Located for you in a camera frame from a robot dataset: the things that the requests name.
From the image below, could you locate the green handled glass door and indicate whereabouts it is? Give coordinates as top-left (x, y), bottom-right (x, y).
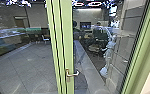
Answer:
top-left (60, 0), bottom-right (149, 94)

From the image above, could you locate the grey panelled pillar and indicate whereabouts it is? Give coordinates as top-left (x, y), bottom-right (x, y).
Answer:
top-left (107, 4), bottom-right (147, 94)

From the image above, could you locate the small lobby chair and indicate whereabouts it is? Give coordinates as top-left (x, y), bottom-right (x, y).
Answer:
top-left (41, 34), bottom-right (51, 45)

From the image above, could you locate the brown lobby door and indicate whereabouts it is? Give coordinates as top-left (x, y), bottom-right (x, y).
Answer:
top-left (14, 16), bottom-right (29, 29)

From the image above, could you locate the dark lobby monitor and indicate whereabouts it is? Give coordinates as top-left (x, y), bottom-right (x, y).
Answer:
top-left (80, 21), bottom-right (92, 30)

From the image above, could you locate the metal door handle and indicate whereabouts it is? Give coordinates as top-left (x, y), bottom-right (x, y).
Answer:
top-left (65, 68), bottom-right (81, 83)

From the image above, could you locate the multicolour lobby sofa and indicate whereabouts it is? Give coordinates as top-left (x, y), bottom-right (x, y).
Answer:
top-left (0, 28), bottom-right (42, 61)

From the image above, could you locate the green framed glass door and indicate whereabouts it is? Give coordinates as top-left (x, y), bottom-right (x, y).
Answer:
top-left (0, 0), bottom-right (150, 94)

